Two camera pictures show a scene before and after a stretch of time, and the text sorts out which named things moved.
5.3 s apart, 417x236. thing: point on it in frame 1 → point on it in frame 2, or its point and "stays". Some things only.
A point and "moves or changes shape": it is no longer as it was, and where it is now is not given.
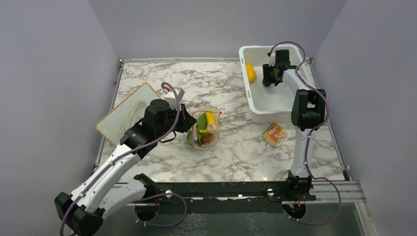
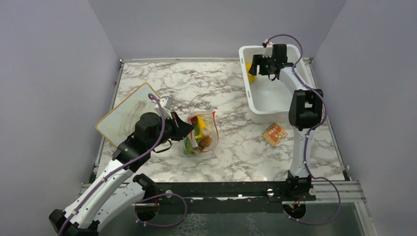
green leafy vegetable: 201,124 → 191,141
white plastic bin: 271,103 stays
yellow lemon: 251,72 stays
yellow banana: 210,118 → 202,125
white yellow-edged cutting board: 132,108 stays
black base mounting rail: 228,197 stays
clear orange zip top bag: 204,133 moves or changes shape
